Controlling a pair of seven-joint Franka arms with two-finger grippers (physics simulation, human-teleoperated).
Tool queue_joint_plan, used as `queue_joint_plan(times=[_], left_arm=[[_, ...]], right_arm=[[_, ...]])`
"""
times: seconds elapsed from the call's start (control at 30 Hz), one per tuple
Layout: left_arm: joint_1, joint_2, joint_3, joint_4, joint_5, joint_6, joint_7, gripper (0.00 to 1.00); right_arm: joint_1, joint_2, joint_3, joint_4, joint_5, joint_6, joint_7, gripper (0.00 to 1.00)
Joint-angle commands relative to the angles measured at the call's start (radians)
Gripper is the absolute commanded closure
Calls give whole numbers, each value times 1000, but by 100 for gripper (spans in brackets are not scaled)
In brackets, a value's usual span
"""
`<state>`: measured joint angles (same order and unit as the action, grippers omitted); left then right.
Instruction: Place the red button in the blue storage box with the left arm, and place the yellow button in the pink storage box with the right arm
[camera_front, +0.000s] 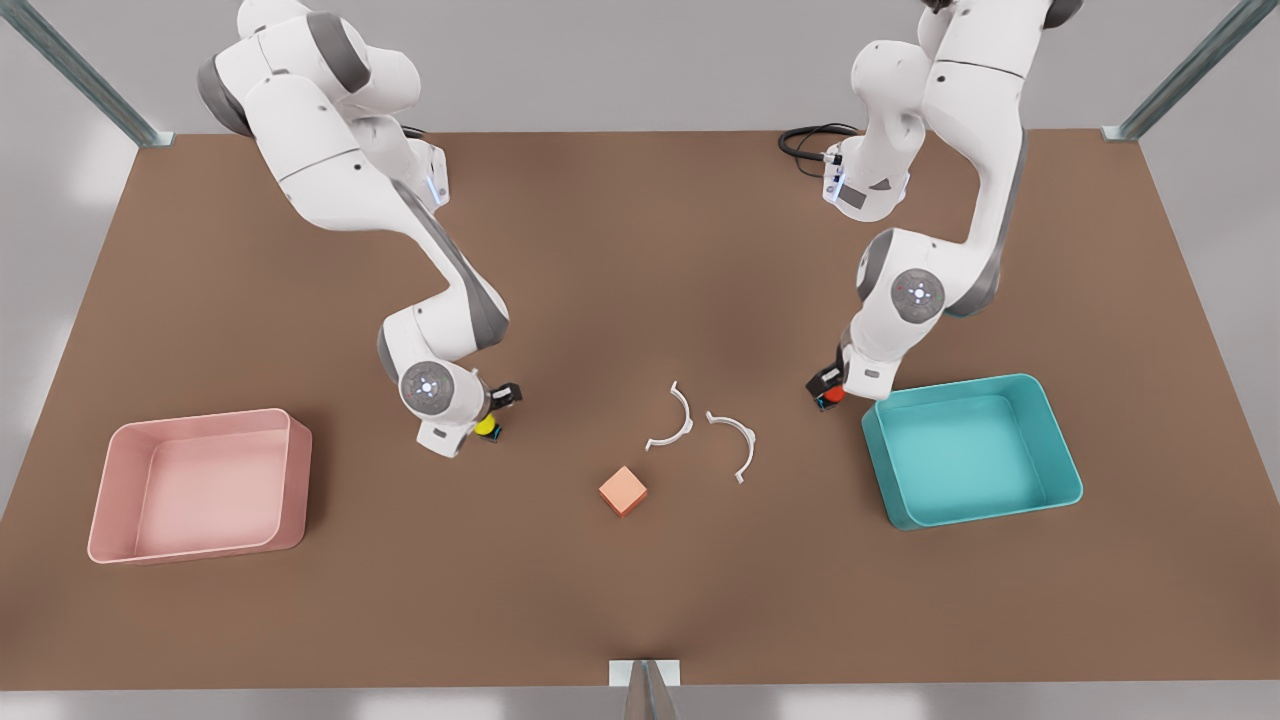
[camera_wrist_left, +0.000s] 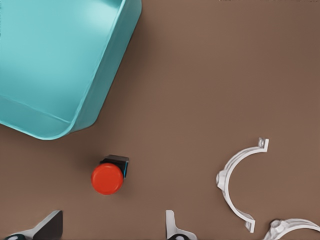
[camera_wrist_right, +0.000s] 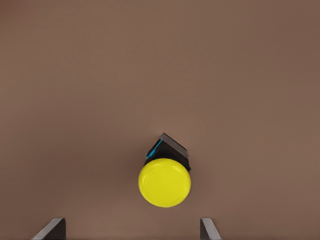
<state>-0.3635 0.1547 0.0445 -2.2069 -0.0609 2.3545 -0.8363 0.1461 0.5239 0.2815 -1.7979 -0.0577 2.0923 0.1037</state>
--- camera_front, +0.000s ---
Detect blue storage box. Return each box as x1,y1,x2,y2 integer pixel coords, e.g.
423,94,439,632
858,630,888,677
861,374,1084,531

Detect black cable loop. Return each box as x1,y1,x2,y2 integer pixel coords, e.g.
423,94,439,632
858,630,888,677
778,123,863,181

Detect orange cube block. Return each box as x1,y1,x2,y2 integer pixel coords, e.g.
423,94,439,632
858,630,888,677
599,466,648,518

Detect white curved clip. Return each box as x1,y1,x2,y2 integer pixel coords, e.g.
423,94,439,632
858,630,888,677
645,381,694,452
706,411,757,485

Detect silver frame post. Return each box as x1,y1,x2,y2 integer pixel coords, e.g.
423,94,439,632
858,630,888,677
609,658,681,720
1101,0,1280,143
0,0,175,149

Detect pink storage box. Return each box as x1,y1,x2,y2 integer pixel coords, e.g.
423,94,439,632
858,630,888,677
87,408,313,566

